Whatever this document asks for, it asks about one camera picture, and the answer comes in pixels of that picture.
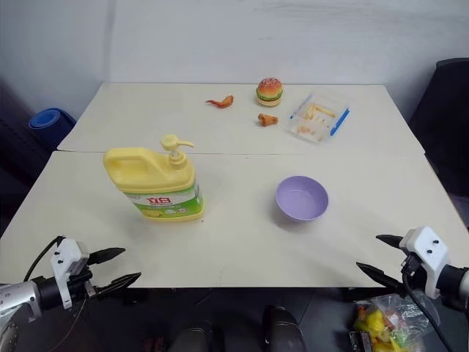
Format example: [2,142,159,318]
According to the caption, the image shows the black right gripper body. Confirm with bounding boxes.
[400,248,424,293]

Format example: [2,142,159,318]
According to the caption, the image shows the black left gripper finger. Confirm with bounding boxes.
[95,271,142,298]
[88,247,127,266]

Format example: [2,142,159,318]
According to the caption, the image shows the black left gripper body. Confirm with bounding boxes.
[64,255,101,300]

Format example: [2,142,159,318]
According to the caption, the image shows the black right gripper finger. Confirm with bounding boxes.
[355,261,407,294]
[375,234,405,250]

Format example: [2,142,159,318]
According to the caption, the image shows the yellow detergent jug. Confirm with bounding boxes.
[103,134,206,222]

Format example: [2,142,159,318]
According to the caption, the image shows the purple plastic bowl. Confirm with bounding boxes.
[275,175,330,222]

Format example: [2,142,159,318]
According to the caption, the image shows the clear bag of toys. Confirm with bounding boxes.
[348,293,430,352]

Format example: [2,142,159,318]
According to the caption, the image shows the dark rounded shape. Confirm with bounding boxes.
[262,304,307,352]
[169,324,215,352]

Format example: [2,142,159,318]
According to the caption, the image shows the black chair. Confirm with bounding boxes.
[407,57,469,231]

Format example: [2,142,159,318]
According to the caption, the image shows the clear box with blue clips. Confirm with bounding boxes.
[287,93,350,146]

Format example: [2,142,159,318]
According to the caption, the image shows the blue rolled mat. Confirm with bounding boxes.
[28,107,77,142]

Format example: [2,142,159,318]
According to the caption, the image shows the toy hamburger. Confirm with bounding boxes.
[255,77,284,108]

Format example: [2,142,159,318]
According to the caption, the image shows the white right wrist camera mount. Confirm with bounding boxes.
[399,226,450,299]

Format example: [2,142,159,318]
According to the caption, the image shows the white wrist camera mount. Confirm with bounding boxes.
[50,237,90,310]
[399,226,450,299]

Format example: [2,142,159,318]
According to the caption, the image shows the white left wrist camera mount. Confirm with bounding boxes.
[50,237,90,310]

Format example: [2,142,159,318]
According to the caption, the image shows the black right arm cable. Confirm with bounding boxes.
[401,256,454,352]

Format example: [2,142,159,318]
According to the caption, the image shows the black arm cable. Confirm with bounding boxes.
[401,256,454,352]
[22,235,66,283]

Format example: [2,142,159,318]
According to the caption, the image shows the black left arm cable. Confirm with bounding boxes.
[22,235,66,283]

